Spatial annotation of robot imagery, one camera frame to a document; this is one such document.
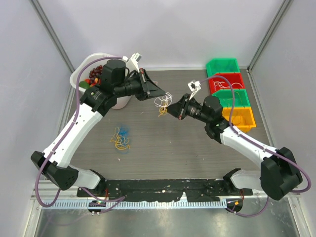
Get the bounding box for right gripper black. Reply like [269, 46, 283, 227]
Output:
[163, 93, 211, 124]

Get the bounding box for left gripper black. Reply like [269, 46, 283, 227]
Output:
[115, 68, 166, 101]

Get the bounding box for coloured wire bundle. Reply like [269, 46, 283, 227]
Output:
[153, 91, 173, 118]

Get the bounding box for white wire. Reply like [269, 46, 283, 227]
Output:
[213, 80, 244, 91]

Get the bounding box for blue yellow wire pile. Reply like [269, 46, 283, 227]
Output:
[110, 124, 131, 154]

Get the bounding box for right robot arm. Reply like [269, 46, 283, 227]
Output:
[167, 94, 303, 200]

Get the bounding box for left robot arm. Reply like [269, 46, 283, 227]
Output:
[31, 56, 165, 197]

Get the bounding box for white plastic basket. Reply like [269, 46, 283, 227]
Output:
[70, 52, 133, 110]

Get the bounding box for red storage bin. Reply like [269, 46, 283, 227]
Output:
[209, 73, 245, 94]

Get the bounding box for dark red grape bunch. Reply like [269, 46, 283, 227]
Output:
[89, 65, 103, 79]

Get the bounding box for near green storage bin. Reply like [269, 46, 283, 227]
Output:
[212, 89, 250, 107]

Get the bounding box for green storage bin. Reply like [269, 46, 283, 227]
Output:
[212, 89, 250, 107]
[206, 58, 240, 77]

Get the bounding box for far green storage bin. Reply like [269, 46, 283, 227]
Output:
[206, 58, 240, 77]

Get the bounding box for yellow storage bin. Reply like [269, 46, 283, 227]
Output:
[231, 107, 256, 133]

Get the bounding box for red strawberries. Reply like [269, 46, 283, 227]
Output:
[84, 78, 100, 86]

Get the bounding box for green avocado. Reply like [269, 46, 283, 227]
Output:
[79, 81, 90, 89]

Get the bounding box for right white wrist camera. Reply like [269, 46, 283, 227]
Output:
[188, 80, 201, 100]

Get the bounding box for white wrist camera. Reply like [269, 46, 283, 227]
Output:
[188, 80, 201, 100]
[122, 52, 142, 72]

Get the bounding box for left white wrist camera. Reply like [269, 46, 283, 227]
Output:
[122, 52, 142, 72]

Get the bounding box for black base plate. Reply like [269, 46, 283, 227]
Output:
[90, 179, 253, 202]

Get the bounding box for white slotted cable duct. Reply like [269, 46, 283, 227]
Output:
[50, 199, 227, 210]

